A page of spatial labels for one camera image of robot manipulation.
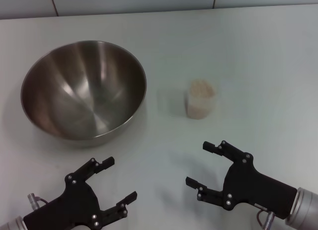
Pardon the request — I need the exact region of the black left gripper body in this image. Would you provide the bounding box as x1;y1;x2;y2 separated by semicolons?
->
23;173;102;230

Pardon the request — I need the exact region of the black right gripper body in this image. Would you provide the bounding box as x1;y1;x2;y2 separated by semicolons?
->
222;152;298;220

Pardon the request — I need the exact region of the clear plastic measuring cup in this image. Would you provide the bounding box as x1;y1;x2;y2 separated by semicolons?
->
184;78;216;120

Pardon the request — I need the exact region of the white rice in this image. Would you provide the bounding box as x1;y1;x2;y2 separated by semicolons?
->
187;79;215;119

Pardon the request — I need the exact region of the stainless steel mixing bowl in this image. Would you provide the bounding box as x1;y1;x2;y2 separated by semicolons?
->
20;40;147;148

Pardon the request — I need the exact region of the right wrist cable connector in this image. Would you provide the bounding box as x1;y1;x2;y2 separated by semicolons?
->
256;207;276;230

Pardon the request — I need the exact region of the wrist cable connector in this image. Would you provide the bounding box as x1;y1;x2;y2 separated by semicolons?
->
256;207;276;230
26;193;50;211

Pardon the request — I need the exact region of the left wrist cable connector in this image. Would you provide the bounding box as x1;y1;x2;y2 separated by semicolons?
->
26;193;50;211

